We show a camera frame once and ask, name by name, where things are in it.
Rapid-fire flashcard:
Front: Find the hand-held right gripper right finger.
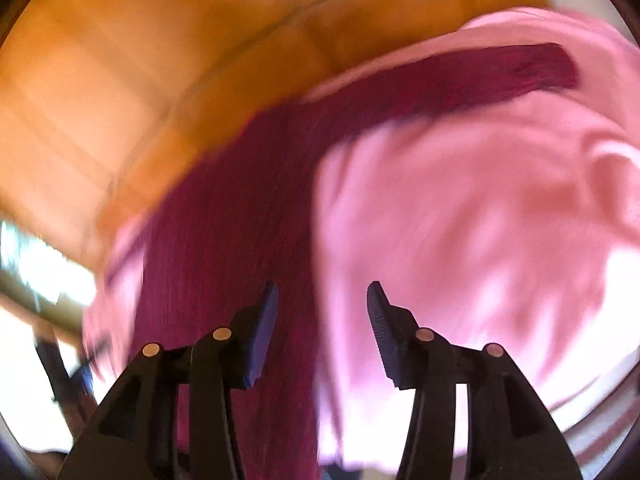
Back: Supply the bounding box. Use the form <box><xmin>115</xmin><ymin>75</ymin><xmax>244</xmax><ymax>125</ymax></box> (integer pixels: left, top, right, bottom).
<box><xmin>366</xmin><ymin>280</ymin><xmax>583</xmax><ymax>480</ymax></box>

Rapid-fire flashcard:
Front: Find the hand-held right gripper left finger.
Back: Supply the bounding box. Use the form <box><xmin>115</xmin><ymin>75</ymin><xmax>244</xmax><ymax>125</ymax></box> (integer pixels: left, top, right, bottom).
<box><xmin>57</xmin><ymin>281</ymin><xmax>280</xmax><ymax>480</ymax></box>

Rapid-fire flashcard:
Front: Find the maroon knitted garment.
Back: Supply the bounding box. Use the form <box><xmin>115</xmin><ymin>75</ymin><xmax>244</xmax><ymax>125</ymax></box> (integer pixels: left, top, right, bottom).
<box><xmin>107</xmin><ymin>42</ymin><xmax>581</xmax><ymax>480</ymax></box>

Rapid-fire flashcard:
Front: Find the window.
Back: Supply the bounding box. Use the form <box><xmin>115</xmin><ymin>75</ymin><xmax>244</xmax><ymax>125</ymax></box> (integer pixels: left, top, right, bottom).
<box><xmin>0</xmin><ymin>220</ymin><xmax>96</xmax><ymax>321</ymax></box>

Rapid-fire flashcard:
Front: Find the pink bed sheet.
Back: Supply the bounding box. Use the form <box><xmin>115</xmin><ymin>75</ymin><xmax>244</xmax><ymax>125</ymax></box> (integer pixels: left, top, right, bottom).
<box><xmin>82</xmin><ymin>7</ymin><xmax>640</xmax><ymax>476</ymax></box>

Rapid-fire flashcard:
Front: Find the wooden wardrobe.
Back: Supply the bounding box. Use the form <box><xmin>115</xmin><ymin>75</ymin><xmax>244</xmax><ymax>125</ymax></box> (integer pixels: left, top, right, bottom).
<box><xmin>0</xmin><ymin>0</ymin><xmax>556</xmax><ymax>271</ymax></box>

